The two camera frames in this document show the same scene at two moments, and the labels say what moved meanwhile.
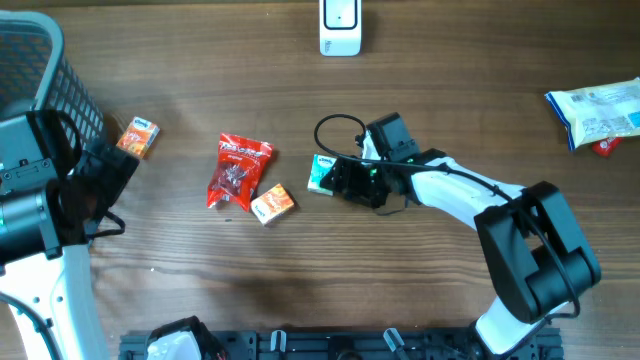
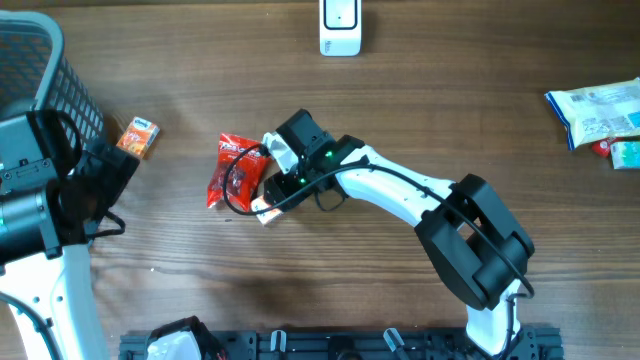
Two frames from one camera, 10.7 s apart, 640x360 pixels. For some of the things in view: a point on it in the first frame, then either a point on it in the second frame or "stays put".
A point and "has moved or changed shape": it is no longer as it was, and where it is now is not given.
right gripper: [348, 175] -> [286, 193]
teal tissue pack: [321, 166] has moved or changed shape
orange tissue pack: [138, 137] stays put
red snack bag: [241, 163] stays put
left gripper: [115, 178] stays put
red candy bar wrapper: [605, 147] stays put
